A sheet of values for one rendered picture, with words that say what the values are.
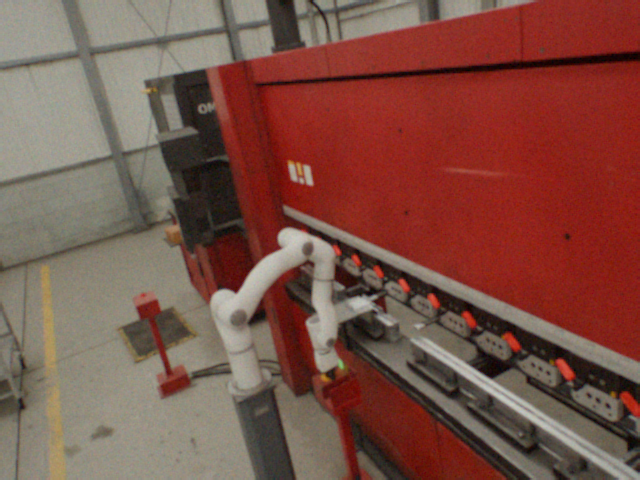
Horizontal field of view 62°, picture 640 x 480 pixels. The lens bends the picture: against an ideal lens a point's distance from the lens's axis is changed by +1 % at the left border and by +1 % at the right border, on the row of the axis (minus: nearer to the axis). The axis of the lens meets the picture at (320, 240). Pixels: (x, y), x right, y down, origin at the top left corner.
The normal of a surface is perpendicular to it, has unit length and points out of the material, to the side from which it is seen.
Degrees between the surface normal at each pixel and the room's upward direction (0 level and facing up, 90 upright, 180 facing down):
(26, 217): 90
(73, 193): 90
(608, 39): 90
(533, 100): 90
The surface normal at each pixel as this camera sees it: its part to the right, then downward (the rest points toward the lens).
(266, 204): 0.44, 0.23
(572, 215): -0.87, 0.31
